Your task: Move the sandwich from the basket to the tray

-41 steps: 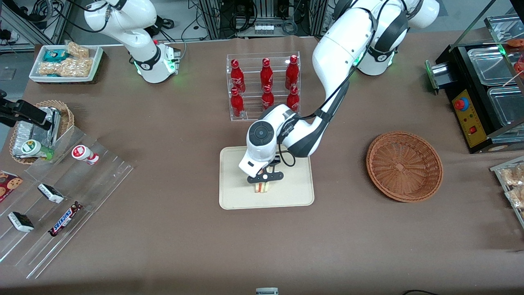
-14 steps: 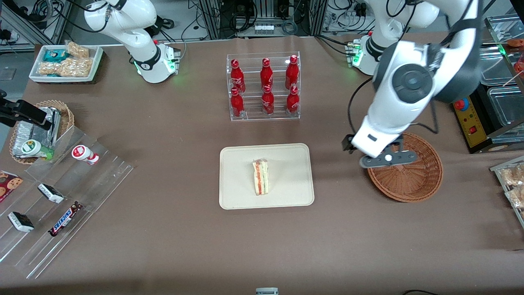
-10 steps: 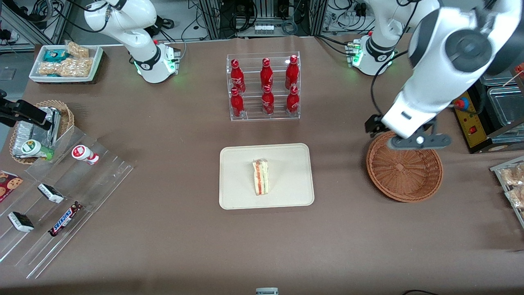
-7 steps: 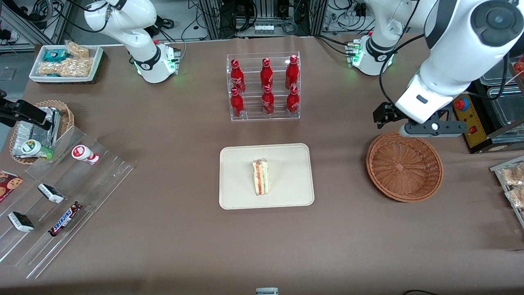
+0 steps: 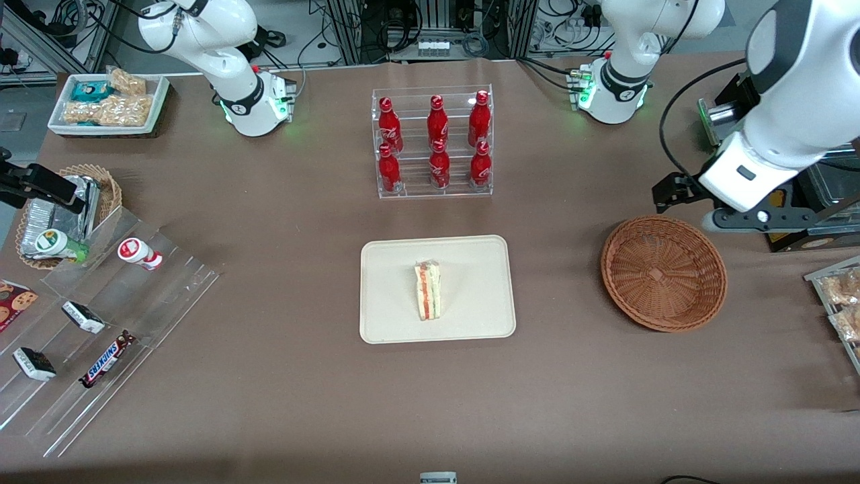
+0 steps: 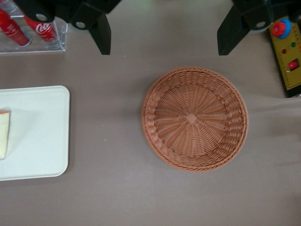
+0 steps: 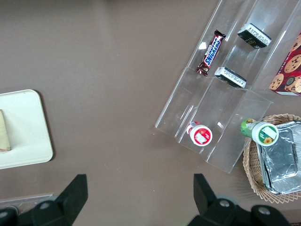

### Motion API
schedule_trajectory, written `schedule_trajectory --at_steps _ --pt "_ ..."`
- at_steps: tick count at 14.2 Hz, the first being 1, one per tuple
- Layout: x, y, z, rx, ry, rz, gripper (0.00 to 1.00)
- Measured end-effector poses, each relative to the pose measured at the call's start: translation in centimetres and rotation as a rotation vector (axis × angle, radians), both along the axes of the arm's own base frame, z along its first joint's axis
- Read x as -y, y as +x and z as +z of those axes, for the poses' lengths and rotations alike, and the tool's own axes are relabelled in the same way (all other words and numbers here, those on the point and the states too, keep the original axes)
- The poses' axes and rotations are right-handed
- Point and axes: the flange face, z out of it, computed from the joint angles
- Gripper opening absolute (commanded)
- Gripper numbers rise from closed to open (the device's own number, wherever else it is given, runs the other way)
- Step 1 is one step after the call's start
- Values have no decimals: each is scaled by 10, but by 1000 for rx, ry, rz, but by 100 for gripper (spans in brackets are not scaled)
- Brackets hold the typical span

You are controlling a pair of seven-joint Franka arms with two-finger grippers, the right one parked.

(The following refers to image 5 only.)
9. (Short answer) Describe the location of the small rice cracker pack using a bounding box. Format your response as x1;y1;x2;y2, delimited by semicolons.
107;67;147;96

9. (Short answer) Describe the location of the teal snack packet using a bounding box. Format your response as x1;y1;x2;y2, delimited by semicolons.
71;81;114;103

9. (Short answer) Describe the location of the triangular sandwich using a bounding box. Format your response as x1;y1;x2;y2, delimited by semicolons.
413;260;442;322

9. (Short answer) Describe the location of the clear acrylic stepped shelf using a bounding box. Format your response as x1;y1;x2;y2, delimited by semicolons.
0;205;222;459

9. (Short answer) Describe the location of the large rice cracker pack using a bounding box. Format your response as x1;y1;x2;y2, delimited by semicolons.
62;94;154;128

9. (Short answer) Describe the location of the brown round wicker basket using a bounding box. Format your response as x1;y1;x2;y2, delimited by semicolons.
600;214;728;333

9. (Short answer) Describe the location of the silver foil package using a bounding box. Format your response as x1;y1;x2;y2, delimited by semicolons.
62;175;102;244
20;200;76;260

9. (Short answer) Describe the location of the aluminium equipment frame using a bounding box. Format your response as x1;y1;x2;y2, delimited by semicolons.
326;0;538;65

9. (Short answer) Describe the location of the cream plastic tray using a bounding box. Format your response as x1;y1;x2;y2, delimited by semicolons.
359;235;517;345

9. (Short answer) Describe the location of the grey tray with snack bags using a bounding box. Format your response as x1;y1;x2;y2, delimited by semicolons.
804;255;860;376

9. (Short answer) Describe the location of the snickers chocolate bar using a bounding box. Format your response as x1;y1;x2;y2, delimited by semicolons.
79;330;137;389

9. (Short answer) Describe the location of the clear acrylic bottle rack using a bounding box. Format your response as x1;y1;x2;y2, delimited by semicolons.
372;84;495;200

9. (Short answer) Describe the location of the green capped drink bottle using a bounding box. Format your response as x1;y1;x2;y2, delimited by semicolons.
34;229;90;264

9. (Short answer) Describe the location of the white rectangular snack tray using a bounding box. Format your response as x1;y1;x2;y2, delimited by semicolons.
47;73;171;137

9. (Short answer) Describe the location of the clear bagged snack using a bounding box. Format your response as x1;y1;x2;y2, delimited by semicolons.
830;306;860;345
821;269;860;307

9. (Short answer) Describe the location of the red cookie pack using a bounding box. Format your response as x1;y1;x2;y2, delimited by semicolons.
0;280;39;333

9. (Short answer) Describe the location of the black white snack bar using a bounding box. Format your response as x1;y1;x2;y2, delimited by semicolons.
13;347;57;382
61;300;106;335

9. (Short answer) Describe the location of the red cola bottle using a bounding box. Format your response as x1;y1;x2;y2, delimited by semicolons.
427;95;449;150
469;140;492;188
468;90;492;147
429;139;452;190
378;144;402;194
378;97;404;154

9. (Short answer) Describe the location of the light tan wicker basket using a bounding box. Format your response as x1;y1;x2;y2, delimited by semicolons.
15;163;124;271

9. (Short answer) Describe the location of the red white drink bottle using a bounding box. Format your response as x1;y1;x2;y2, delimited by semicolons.
118;237;164;272

